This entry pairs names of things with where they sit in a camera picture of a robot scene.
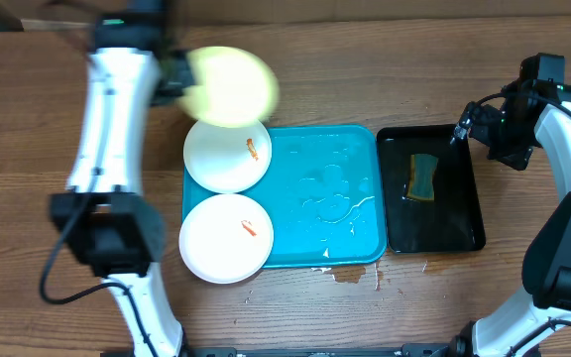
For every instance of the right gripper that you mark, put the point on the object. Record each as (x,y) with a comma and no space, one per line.
(487,121)

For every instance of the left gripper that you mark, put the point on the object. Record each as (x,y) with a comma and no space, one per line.
(165,99)

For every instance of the green yellow scrub sponge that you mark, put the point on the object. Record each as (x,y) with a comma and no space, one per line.
(421,174)

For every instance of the lime green rimmed plate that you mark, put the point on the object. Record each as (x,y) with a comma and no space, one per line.
(232,88)

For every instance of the white plate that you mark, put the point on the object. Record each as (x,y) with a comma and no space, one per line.
(227,160)
(226,238)

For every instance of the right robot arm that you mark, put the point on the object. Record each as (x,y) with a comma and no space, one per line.
(542,305)

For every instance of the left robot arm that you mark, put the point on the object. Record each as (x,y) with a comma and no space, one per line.
(102,216)

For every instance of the black rectangular tray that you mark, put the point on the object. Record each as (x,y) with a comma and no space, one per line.
(453,221)

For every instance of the teal plastic tray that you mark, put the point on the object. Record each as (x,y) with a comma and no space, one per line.
(323,193)

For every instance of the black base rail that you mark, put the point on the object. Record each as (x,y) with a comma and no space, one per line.
(407,350)

